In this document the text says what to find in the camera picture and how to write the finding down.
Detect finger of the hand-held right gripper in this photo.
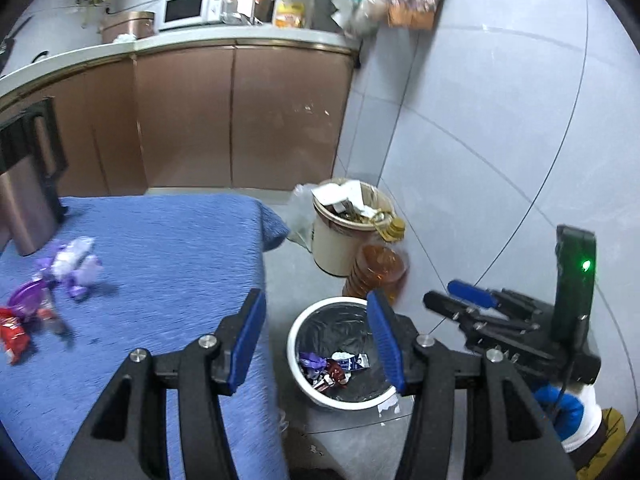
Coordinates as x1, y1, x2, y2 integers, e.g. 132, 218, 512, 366
423, 291, 538, 334
446, 280, 544, 318

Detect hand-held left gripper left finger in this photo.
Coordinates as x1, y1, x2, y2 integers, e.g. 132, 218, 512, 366
55, 287, 268, 480

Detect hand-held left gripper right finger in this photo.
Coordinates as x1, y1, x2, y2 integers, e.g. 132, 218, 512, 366
366, 289, 578, 480

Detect white trash bin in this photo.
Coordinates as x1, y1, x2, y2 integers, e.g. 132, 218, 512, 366
286, 296, 403, 411

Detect purple white wrapper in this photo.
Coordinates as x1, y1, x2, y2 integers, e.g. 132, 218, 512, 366
35, 236, 104, 302

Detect purple small bowl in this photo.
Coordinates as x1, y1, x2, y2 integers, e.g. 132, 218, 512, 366
7, 280, 51, 319

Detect bright red wrapper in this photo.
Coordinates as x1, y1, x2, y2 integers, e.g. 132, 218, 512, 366
0, 307, 34, 365

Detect person's right forearm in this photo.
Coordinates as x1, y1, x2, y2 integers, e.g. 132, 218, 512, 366
570, 407, 627, 472

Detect person's right hand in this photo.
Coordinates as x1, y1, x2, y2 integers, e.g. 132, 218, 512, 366
532, 383, 602, 454

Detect white blue wrapper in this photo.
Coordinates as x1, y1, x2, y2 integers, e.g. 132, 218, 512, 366
332, 351, 371, 372

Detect red brown wrapper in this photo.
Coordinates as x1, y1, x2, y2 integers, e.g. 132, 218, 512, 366
314, 359, 351, 392

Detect crumpled purple wrapper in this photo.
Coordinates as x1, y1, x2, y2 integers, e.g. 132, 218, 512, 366
299, 352, 329, 379

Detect amber oil bottle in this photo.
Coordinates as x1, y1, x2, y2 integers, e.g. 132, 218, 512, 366
342, 215, 411, 307

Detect beige waste bin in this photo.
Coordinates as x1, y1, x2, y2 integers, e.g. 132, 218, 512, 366
311, 178, 397, 277

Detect blue towel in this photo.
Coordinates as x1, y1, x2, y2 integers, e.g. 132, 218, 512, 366
0, 195, 291, 480

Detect clear plastic bag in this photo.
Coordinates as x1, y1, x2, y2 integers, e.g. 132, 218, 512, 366
286, 183, 319, 253

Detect crumpled white paper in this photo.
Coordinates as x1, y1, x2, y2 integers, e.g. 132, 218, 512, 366
312, 180, 377, 217

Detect brown electric kettle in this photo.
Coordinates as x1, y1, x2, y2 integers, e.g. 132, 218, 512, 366
0, 97, 70, 257

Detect white plastic bags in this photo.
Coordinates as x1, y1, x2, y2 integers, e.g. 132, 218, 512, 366
331, 0, 390, 39

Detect yellow detergent bottle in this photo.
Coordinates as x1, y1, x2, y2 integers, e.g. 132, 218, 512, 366
272, 0, 306, 29

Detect white microwave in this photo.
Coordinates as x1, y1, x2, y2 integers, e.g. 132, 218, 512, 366
157, 0, 224, 31

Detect brown rice cooker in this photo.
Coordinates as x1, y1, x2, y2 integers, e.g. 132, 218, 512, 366
98, 11, 156, 45

